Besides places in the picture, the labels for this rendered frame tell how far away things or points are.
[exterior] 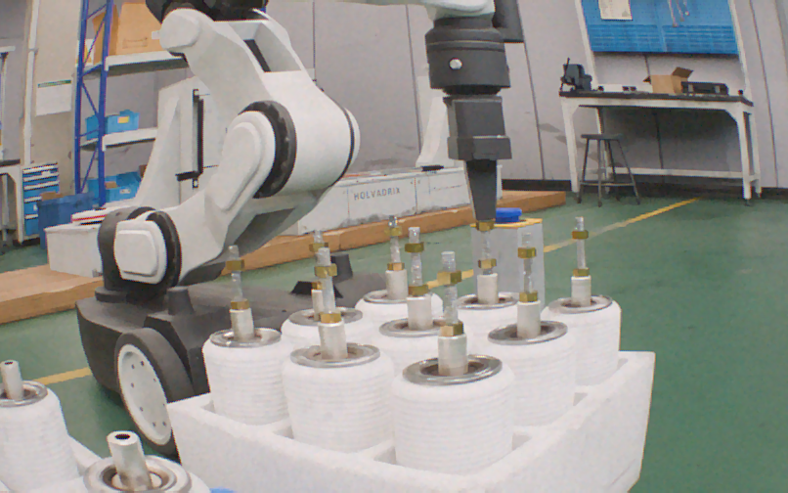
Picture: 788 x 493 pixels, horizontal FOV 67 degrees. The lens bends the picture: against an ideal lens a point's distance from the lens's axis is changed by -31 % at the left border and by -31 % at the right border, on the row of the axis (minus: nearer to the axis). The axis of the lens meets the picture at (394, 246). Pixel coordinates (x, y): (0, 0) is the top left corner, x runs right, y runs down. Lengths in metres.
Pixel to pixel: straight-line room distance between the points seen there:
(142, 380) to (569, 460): 0.68
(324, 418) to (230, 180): 0.55
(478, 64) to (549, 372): 0.32
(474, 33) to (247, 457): 0.48
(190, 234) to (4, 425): 0.82
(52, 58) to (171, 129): 4.24
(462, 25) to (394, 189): 3.02
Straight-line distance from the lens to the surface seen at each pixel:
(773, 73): 5.65
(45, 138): 7.10
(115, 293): 1.57
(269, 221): 1.29
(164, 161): 3.13
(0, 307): 2.49
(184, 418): 0.79
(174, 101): 3.21
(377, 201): 3.74
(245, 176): 1.12
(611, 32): 5.95
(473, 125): 0.82
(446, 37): 0.83
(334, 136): 1.15
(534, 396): 0.69
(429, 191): 4.03
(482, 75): 0.82
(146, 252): 1.38
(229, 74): 1.23
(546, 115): 6.37
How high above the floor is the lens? 0.42
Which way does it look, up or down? 7 degrees down
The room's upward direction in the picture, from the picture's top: 4 degrees counter-clockwise
